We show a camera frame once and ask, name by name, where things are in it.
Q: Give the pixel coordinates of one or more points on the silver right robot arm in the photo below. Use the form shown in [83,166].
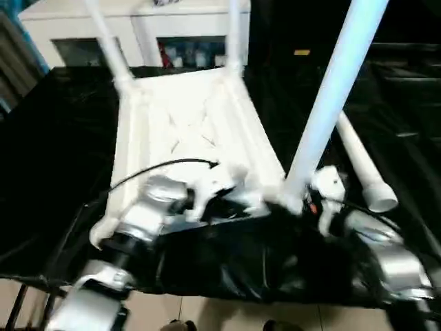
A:
[396,258]

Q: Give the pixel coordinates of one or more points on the grey curtain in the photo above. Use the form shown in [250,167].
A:
[17,58]

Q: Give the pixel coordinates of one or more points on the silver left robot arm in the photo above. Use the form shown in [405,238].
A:
[144,213]

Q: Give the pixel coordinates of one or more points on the black mat cover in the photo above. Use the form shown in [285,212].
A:
[51,155]

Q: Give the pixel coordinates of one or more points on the white plastic table top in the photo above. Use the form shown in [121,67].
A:
[155,113]

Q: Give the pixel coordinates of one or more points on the dark speckled object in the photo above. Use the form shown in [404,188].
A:
[163,2]

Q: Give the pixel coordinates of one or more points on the red bottle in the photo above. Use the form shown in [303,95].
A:
[165,55]

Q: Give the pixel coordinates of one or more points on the dark robot waist part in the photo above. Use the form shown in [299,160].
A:
[179,325]
[279,325]

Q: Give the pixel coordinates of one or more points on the small tan block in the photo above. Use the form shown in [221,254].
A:
[301,52]

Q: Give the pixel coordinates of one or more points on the black folding stand frame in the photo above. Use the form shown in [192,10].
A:
[34,282]

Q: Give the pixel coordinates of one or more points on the white glass door cabinet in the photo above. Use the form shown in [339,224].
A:
[69,24]

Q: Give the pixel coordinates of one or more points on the white plastic table leg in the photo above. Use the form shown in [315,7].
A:
[327,86]
[365,162]
[110,45]
[234,34]

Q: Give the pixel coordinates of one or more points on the small white jar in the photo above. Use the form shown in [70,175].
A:
[178,62]
[200,58]
[218,60]

